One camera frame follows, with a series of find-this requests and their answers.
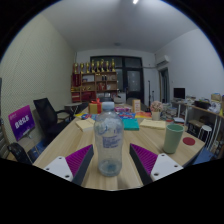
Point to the wooden shelf unit with trophies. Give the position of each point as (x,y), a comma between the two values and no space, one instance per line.
(95,83)

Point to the black printer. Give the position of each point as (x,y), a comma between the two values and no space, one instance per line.
(202,104)

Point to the tan standing card box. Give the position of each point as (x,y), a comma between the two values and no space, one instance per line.
(136,106)

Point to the yellow gift box red ribbon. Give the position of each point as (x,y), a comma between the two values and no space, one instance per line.
(94,107)

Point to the clear plastic water bottle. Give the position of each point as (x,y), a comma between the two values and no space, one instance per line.
(108,140)

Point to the teal book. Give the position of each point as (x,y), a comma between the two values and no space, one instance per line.
(131,124)

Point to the pink box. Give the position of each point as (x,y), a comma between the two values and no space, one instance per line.
(122,109)

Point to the pale green cup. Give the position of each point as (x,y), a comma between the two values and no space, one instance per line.
(173,140)

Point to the black office chair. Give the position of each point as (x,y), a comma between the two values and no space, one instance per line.
(46,115)

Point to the large yellow envelope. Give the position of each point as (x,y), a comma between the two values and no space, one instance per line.
(152,124)

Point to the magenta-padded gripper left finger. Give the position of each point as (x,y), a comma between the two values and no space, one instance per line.
(60,165)

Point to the long wooden side desk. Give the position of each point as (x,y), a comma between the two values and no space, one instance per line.
(203,111)

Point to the dark glass door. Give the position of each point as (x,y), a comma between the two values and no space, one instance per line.
(133,80)

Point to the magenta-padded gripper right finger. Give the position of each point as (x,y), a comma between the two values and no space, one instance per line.
(163,165)

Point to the blue book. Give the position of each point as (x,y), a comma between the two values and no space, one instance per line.
(127,115)

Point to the flat round red coaster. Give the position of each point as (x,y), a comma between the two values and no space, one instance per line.
(189,141)

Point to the white wall air conditioner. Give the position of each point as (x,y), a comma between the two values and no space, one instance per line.
(162,60)

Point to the black bag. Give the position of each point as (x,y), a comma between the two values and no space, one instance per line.
(18,152)

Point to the orange book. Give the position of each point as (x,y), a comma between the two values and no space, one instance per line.
(143,115)

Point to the black computer monitor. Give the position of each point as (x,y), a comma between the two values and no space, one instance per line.
(179,93)

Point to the small yellow envelope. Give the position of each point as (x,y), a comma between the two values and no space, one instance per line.
(85,124)

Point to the potted pink flowers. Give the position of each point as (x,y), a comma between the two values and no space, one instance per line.
(156,108)

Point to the purple sign board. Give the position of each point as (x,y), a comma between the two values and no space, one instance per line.
(21,122)

